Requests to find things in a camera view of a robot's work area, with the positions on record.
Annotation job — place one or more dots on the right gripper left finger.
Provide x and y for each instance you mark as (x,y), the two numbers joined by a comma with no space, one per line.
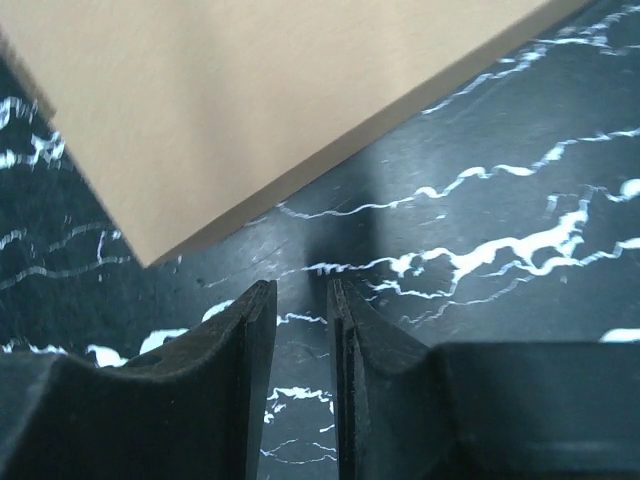
(191,408)

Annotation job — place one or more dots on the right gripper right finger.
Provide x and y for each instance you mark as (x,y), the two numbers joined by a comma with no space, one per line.
(477,410)

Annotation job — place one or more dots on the cardboard box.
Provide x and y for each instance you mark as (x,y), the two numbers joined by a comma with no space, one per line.
(190,118)

